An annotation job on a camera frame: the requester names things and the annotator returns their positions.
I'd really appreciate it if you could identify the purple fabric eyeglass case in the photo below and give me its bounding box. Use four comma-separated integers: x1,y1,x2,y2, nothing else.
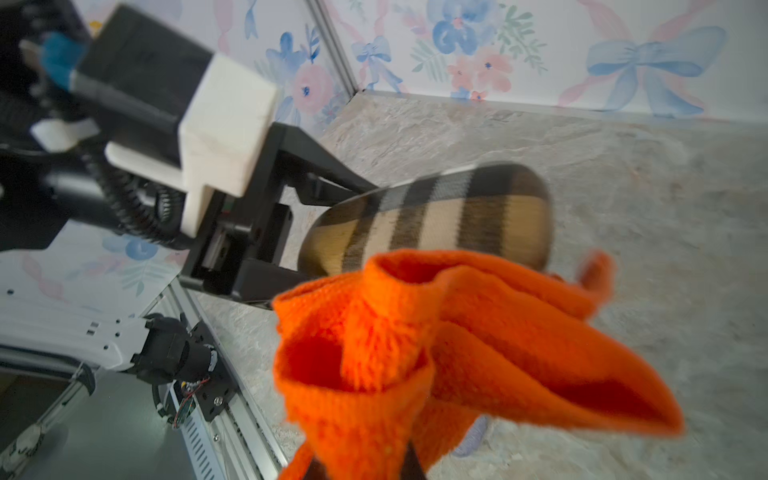
451,415,491,458

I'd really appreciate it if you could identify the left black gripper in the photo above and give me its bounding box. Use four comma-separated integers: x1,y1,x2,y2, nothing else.
179,123,377,306

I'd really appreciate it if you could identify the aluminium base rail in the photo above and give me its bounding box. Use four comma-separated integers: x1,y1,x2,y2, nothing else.
1,278,286,479

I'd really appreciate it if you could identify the orange cleaning cloth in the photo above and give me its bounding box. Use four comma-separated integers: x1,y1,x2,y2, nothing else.
273,250,684,479

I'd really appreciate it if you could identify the plaid eyeglass case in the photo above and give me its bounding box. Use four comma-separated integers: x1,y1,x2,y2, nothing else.
297,162,553,277

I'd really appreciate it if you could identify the left black corrugated cable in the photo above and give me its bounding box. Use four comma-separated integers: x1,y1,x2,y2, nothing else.
74,137,196,252

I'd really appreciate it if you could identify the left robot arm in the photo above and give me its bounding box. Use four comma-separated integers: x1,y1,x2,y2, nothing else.
1,1,371,383

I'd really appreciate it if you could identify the left corner aluminium post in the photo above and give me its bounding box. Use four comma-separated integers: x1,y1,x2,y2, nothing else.
305,0,359,98

